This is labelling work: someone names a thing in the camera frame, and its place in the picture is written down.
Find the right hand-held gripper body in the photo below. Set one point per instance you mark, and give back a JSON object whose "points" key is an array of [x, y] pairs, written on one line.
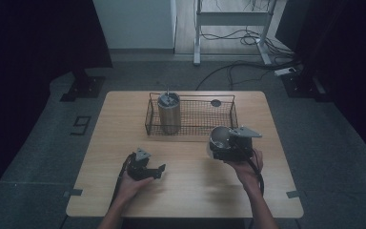
{"points": [[238, 146]]}

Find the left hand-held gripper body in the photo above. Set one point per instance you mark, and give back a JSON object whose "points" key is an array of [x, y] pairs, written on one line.
{"points": [[138, 167]]}

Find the silver metal mug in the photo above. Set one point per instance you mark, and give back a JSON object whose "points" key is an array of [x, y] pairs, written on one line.
{"points": [[219, 135]]}

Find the steel tumbler with straw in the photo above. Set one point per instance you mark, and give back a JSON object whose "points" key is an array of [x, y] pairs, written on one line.
{"points": [[169, 111]]}

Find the person's left hand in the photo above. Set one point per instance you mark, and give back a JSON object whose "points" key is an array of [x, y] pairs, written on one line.
{"points": [[128, 187]]}

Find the person's right hand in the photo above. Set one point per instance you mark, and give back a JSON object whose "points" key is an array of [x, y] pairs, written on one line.
{"points": [[246, 173]]}

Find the black round table grommet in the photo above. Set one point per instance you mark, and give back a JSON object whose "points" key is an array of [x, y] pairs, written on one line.
{"points": [[216, 102]]}

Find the grey tape piece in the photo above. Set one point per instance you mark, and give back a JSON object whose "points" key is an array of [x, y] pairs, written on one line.
{"points": [[73, 192], [293, 194]]}

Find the black stand base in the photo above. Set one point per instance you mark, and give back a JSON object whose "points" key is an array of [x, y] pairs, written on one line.
{"points": [[84, 87], [301, 86]]}

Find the white power strip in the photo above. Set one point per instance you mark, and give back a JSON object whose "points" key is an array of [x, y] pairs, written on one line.
{"points": [[284, 71]]}

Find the white cabinet panel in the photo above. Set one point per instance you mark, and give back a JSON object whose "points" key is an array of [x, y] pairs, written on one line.
{"points": [[136, 22]]}

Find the black curtain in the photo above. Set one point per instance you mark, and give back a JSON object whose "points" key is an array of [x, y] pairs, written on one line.
{"points": [[28, 47], [346, 47]]}

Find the white desk frame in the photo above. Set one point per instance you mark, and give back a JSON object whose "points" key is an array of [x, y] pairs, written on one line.
{"points": [[232, 18]]}

